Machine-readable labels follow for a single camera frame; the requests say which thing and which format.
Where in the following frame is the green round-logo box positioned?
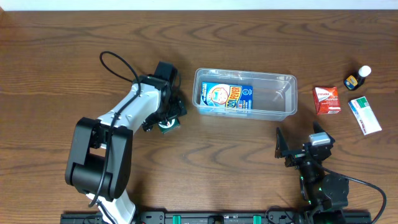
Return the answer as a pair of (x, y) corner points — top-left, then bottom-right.
(158, 118), (180, 134)

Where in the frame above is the red panadol box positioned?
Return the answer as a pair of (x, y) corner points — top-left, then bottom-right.
(313, 87), (341, 115)

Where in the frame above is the blue cool fever box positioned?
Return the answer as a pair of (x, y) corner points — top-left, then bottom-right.
(200, 82), (253, 110)

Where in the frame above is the dark bottle yellow label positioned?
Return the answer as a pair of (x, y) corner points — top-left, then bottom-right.
(344, 65), (372, 91)

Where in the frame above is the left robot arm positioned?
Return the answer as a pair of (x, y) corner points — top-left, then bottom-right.
(65, 62), (187, 223)

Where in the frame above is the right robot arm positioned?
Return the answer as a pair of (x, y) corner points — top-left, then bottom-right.
(275, 122), (349, 223)

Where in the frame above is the clear plastic container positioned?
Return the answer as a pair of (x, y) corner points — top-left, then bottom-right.
(192, 68), (298, 121)

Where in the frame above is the white and green medicine box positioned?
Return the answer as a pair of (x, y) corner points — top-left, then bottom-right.
(348, 96), (382, 135)

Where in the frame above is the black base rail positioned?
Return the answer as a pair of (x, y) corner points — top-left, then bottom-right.
(60, 210), (373, 224)

